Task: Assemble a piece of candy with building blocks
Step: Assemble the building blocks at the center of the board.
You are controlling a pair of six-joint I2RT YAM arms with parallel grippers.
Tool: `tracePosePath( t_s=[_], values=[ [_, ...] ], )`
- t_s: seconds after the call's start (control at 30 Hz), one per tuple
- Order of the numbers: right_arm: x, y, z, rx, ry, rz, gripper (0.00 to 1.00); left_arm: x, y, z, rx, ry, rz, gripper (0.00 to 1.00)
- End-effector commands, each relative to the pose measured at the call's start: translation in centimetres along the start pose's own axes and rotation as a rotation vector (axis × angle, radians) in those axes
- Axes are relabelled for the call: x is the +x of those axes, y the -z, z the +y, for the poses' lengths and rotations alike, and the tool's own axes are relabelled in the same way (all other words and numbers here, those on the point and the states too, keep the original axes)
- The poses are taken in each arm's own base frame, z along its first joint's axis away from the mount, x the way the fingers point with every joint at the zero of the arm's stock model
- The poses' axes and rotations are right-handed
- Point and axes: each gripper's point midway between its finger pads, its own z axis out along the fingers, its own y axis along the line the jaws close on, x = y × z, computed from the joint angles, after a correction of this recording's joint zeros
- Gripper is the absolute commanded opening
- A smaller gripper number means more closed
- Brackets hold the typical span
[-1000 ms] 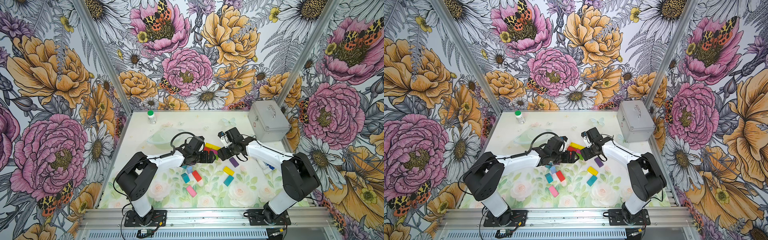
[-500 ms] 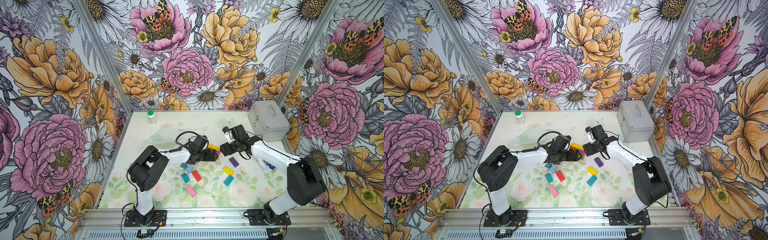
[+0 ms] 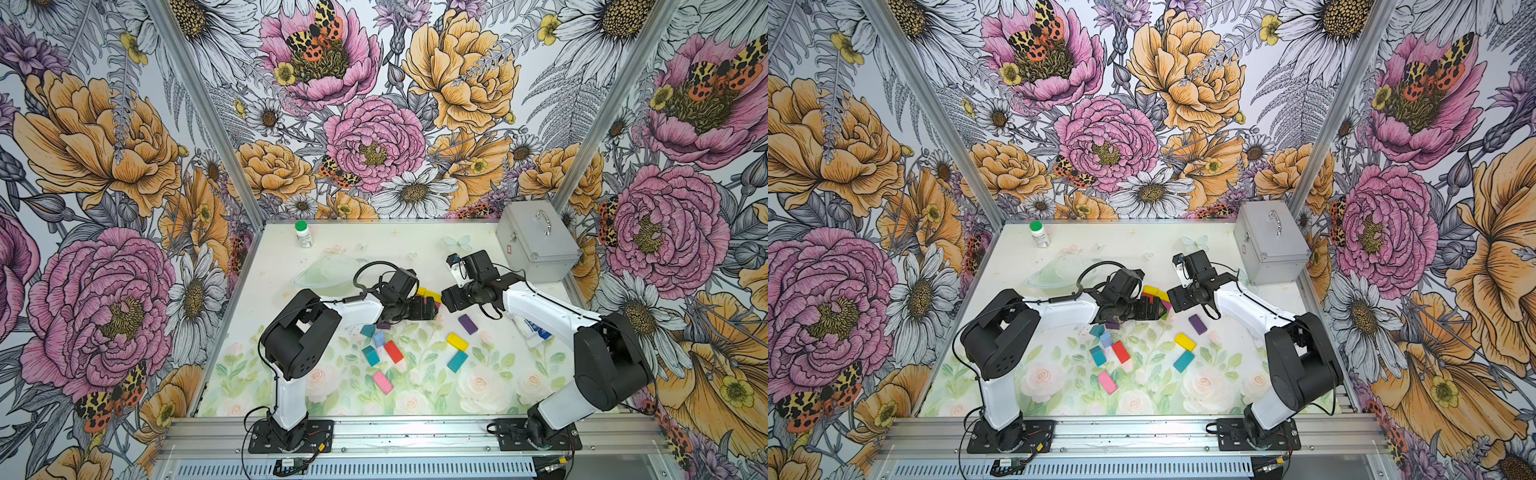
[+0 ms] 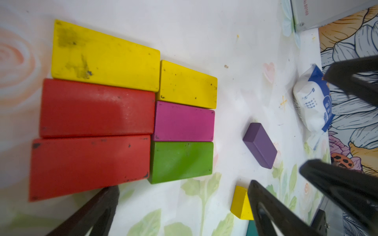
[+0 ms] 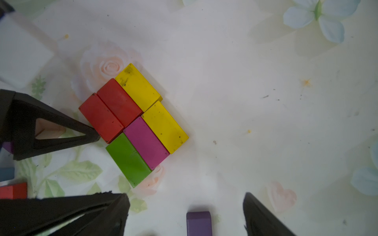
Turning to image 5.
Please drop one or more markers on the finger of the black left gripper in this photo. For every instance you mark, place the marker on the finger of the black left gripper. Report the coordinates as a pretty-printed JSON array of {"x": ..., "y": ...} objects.
[
  {"x": 29, "y": 217},
  {"x": 34, "y": 128}
]

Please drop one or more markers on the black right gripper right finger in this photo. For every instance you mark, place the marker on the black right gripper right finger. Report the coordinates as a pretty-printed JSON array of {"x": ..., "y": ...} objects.
[{"x": 260, "y": 221}]

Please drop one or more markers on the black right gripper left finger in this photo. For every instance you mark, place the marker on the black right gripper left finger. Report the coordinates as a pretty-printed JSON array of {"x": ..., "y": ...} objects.
[{"x": 106, "y": 215}]

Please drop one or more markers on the red block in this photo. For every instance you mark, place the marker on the red block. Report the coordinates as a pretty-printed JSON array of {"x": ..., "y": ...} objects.
[
  {"x": 101, "y": 118},
  {"x": 119, "y": 102},
  {"x": 15, "y": 191}
]

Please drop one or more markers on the natural wood triangle block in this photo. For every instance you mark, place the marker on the natural wood triangle block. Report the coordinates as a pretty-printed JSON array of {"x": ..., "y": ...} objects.
[{"x": 47, "y": 130}]

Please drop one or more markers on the green block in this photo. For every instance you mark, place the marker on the green block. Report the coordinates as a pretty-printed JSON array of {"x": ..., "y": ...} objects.
[{"x": 128, "y": 159}]

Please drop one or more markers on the magenta block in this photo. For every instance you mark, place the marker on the magenta block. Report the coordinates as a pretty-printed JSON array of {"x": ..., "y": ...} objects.
[{"x": 146, "y": 143}]

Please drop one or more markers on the yellow block long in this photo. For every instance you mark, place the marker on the yellow block long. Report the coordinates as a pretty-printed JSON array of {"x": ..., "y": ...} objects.
[{"x": 138, "y": 87}]

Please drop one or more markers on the purple triangle block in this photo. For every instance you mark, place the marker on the purple triangle block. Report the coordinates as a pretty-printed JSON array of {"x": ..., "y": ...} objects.
[{"x": 8, "y": 146}]

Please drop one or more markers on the blue grey triangle block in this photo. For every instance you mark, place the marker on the blue grey triangle block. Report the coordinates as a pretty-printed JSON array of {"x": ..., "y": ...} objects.
[{"x": 7, "y": 174}]

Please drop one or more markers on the purple rectangular block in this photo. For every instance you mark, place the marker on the purple rectangular block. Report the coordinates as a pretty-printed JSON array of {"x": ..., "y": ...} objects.
[{"x": 199, "y": 223}]

